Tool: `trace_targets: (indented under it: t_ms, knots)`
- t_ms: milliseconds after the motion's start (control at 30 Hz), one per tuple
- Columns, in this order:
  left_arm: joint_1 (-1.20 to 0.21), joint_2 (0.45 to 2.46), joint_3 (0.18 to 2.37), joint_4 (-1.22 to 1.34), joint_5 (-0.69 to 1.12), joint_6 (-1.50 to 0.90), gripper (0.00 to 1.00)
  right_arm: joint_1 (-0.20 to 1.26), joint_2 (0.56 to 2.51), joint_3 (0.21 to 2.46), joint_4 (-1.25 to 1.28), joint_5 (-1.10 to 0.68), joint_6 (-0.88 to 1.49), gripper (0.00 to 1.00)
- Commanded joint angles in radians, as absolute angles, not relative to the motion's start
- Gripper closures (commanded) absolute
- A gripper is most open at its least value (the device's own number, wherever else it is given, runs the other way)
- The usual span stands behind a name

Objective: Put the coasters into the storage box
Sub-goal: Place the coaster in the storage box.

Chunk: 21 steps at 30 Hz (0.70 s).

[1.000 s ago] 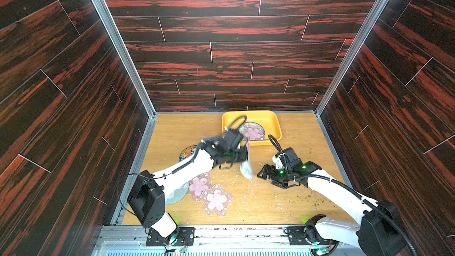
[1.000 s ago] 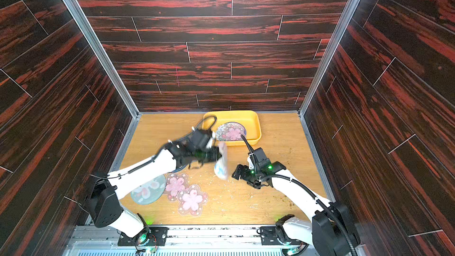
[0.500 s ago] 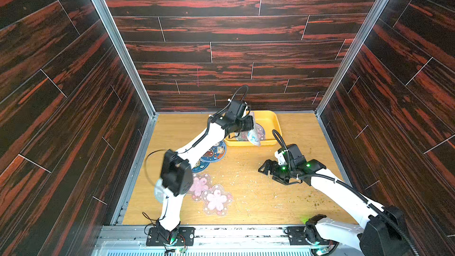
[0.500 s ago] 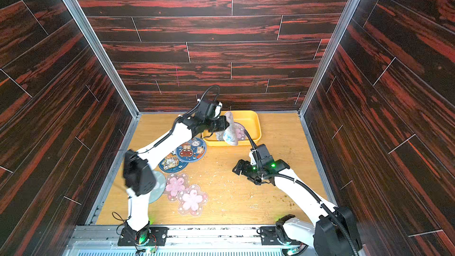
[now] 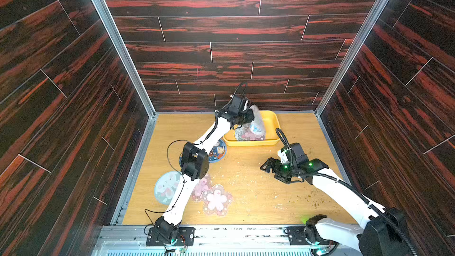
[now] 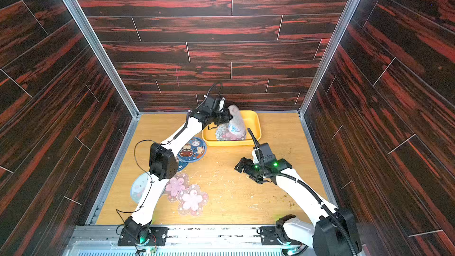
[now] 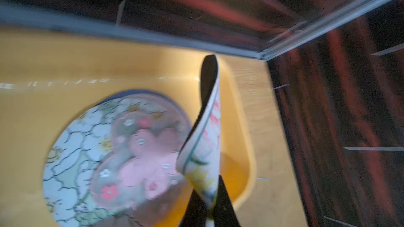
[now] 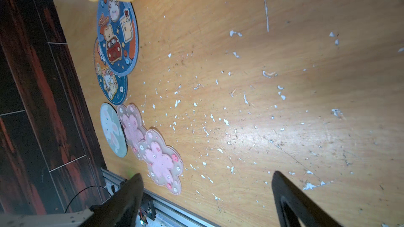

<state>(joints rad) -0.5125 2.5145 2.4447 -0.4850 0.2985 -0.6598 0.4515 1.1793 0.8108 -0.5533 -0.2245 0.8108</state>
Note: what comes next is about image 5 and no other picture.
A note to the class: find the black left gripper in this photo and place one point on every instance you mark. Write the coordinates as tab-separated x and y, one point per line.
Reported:
249	117

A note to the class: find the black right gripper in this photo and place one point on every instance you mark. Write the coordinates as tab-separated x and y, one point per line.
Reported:
274	167

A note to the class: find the pink flower coaster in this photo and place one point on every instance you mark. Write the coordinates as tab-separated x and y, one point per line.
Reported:
216	201
249	132
204	184

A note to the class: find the white colourful pattern coaster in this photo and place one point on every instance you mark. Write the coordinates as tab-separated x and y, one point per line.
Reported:
257	126

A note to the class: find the yellow plastic storage tray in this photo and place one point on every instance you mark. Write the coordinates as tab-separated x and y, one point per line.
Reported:
271	122

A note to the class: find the blue red car coaster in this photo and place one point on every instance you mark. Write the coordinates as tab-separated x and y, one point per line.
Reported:
218	152

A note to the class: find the pink flower coaster front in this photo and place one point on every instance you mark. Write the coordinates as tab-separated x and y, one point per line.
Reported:
216	201

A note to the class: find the green bunny round coaster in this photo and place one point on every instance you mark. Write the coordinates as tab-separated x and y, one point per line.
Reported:
166	187

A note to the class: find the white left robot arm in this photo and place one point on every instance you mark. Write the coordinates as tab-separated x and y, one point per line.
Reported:
194	163

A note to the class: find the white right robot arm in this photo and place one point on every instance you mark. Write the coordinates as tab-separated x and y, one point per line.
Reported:
378	231

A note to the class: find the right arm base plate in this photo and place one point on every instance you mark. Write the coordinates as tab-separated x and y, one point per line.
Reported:
297	237

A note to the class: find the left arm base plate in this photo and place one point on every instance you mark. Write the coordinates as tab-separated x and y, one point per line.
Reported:
178	237

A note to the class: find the aluminium front rail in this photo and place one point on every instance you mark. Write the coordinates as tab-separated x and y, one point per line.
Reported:
213	240

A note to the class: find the aluminium corner post right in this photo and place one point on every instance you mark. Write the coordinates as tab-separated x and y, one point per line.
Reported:
372	17

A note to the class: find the aluminium corner post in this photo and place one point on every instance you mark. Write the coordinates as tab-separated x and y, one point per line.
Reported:
122	51
372	17

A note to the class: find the aluminium corner post left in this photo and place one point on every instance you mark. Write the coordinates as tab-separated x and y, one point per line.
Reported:
122	51

